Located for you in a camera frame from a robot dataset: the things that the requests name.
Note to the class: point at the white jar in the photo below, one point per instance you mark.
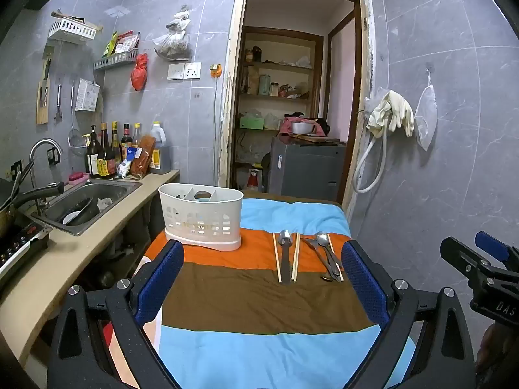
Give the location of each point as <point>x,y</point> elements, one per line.
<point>274,90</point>

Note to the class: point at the white plastic utensil holder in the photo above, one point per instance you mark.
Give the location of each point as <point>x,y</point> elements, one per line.
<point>200,219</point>

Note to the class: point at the metal fork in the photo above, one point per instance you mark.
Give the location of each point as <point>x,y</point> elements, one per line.
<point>320,255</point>

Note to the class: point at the pink sponge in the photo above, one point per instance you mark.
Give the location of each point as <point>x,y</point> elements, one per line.
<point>78,177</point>

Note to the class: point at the brown food packet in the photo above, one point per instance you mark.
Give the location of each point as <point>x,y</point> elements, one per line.
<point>144,158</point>

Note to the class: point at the teal jar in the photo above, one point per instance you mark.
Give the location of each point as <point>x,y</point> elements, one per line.
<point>264,85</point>

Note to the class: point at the white wall basket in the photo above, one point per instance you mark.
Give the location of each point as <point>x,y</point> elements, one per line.
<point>71,30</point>

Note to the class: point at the orange plug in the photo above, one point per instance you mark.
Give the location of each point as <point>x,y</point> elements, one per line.
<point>216,71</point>

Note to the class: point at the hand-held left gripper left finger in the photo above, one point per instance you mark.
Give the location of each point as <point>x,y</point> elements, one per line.
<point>160,279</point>

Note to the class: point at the pink cloth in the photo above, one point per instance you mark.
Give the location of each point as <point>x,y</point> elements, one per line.
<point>284,126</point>

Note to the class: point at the white wall switch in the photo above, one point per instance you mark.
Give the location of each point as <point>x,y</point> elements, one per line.
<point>176,71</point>

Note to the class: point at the wooden chopsticks pair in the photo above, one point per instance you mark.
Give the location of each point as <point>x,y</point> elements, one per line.
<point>277,257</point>
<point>295,257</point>

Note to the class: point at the gold metal spoon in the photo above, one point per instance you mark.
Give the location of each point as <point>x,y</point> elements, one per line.
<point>326,278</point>

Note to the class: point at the metal pot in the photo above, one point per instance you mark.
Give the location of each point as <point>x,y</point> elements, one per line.
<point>303,128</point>

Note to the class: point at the tall dark sauce bottle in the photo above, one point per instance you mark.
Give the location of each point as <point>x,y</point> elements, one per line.
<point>106,158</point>

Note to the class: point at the seasoning packets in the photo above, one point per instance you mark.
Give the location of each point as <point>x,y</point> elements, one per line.
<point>121,43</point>

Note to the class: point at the red plastic bag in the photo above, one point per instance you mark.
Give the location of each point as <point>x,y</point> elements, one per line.
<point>139,73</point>

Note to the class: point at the clear bag of dried goods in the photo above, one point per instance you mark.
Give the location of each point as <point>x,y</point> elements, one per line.
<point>172,44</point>

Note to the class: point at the dark sauce bottle red cap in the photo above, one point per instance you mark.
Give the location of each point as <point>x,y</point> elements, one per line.
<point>126,140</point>

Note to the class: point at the door frame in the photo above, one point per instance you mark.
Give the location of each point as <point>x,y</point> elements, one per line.
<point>229,89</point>

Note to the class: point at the dark sauce bottle yellow cap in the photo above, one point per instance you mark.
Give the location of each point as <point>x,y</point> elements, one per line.
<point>93,158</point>

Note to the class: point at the hanging metal peeler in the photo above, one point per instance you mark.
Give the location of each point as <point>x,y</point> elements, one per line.
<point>59,105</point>

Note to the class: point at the striped cloth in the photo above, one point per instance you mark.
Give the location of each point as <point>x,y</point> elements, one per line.
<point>251,291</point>

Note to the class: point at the large oil jug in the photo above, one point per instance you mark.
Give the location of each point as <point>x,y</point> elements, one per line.
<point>160,150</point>

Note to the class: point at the white wall socket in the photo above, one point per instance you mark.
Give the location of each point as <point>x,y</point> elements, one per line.
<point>192,70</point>

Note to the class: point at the wooden storage shelf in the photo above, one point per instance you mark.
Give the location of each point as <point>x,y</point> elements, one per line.
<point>279,65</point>

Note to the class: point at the person's right hand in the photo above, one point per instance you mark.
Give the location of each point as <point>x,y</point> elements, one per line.
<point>486,348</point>

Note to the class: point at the wooden cutting board with knife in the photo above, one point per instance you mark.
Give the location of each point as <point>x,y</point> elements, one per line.
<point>43,97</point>

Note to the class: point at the wooden chopstick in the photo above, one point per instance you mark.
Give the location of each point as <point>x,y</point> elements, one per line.
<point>335,258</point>

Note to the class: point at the chrome faucet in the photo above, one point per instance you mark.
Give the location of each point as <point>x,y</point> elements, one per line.
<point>38,150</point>

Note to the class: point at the black induction cooker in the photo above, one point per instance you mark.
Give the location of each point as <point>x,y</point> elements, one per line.
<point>20,243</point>

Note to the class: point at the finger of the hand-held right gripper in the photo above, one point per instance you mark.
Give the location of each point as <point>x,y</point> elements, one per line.
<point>490,245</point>
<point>456,251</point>

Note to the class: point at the stainless steel sink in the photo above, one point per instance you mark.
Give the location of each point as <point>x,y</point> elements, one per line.
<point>109,192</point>

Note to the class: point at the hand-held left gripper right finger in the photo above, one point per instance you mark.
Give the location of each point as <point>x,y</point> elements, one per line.
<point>363,287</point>

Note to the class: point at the white hanging box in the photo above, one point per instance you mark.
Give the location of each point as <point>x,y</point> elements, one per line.
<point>86,95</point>

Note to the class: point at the cream rubber gloves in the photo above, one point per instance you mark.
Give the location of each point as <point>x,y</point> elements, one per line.
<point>395,111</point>

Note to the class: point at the dark pan in sink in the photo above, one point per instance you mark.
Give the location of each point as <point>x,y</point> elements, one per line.
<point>83,210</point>

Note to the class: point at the green box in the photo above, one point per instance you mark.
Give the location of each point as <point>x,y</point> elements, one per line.
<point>251,123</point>

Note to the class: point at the white mesh bag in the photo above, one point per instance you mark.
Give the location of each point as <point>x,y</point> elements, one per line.
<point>425,117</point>

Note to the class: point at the metal mesh strainer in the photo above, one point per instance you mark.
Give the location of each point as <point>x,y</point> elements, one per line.
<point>77,142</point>

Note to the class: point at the pale sauce bottle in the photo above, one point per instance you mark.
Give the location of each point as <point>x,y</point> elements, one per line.
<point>137,135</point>

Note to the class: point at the grey wall shelf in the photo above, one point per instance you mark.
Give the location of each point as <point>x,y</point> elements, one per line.
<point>115,63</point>

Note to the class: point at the white and blue packet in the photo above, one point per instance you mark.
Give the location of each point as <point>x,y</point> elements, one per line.
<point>125,166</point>

